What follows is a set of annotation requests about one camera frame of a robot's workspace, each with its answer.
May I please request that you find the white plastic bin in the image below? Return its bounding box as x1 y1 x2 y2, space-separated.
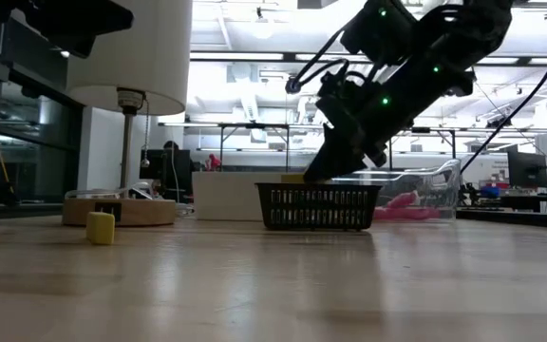
191 170 303 222

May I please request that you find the black computer monitor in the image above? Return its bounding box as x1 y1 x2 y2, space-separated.
507 150 547 189
139 148 192 181

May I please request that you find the black dome camera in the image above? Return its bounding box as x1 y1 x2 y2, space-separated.
284 75 303 95

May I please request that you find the white shade wooden base lamp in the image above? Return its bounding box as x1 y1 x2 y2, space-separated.
62 0 194 228

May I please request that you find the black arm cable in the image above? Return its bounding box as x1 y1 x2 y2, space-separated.
460 7 547 174

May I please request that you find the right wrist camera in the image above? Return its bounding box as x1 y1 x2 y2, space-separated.
315 69 353 113

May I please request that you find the black hanging spotlight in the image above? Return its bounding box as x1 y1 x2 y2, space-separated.
485 116 515 129

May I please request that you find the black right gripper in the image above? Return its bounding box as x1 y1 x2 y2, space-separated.
303 89 399 184

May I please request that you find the black mesh basket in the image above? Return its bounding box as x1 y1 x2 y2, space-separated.
255 182 383 233

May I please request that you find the white lamp cable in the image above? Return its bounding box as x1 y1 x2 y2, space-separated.
63 181 156 200

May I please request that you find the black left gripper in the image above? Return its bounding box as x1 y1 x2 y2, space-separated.
16 0 135 59

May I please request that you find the black aluminium table frame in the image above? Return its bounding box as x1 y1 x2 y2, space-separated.
0 196 547 232

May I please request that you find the clear plastic bin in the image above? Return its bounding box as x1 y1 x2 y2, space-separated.
301 158 462 223

